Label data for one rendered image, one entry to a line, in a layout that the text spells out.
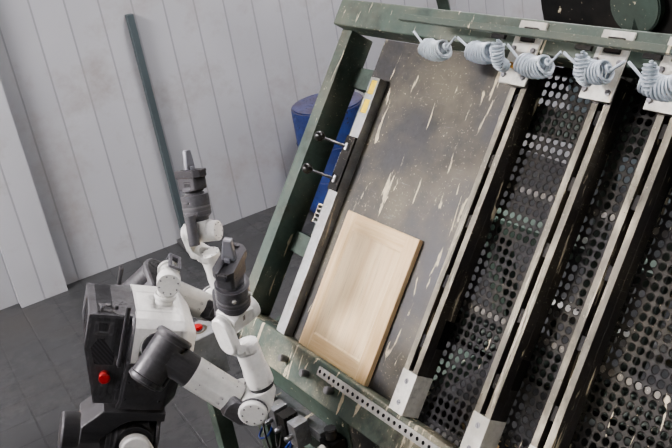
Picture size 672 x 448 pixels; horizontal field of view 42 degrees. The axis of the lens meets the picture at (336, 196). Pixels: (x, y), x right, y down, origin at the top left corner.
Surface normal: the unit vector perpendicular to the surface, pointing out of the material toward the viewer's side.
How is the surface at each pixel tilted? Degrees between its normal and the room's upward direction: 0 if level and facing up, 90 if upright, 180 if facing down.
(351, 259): 53
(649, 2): 90
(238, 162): 90
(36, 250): 90
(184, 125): 90
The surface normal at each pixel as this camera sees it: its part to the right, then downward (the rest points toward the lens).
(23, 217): 0.51, 0.27
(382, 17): -0.73, -0.26
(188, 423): -0.16, -0.90
